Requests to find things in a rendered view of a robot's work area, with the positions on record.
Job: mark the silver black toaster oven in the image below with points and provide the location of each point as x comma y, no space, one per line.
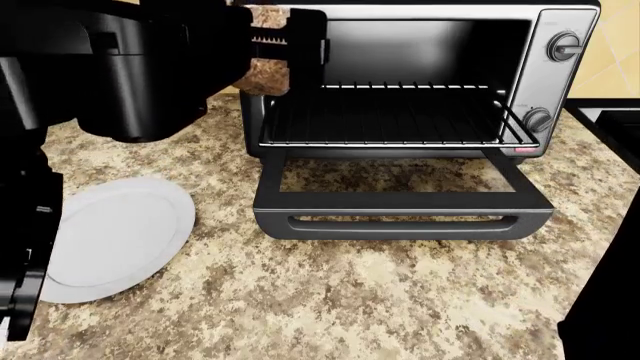
545,86

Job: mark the brown bread slice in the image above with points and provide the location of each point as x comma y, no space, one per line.
265,77

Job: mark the white round plate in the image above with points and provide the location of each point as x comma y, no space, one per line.
120,236

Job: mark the red oven indicator light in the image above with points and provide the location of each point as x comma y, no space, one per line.
525,151

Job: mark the small grey oven knob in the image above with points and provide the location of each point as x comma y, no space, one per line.
537,120

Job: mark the large grey oven knob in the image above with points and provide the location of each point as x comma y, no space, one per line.
565,47

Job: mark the black glass oven door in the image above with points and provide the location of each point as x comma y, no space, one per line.
400,217

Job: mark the black stove top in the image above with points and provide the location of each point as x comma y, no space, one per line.
612,123

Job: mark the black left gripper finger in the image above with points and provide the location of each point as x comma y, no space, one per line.
307,48
239,41

